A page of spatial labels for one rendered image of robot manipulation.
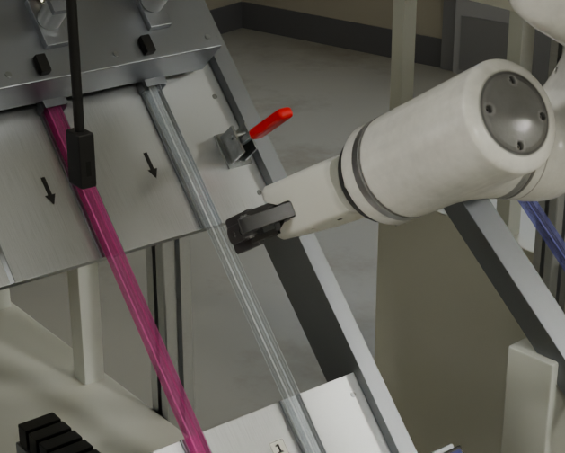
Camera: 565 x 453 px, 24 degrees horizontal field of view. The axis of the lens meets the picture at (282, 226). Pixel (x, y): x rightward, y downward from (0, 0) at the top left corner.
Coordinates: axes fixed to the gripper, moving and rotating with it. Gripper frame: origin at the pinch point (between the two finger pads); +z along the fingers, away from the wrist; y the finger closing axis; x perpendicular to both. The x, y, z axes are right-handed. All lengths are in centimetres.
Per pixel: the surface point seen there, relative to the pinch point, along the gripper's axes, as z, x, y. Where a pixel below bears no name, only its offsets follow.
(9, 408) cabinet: 65, 8, 5
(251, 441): 7.9, 17.7, 5.6
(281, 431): 7.9, 17.9, 2.2
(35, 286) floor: 225, -20, -73
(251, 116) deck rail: 12.0, -12.0, -9.2
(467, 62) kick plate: 282, -62, -303
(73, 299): 59, -3, -6
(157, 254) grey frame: 41.6, -3.8, -10.0
